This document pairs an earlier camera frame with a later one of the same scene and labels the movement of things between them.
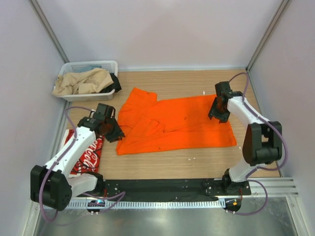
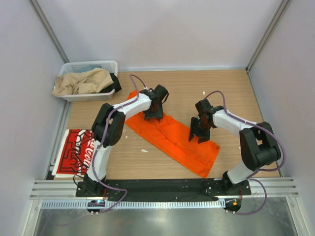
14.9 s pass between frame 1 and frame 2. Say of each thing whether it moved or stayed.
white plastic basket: stayed
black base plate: stayed
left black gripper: moved
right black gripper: moved
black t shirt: stayed
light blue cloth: stayed
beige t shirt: stayed
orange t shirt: moved
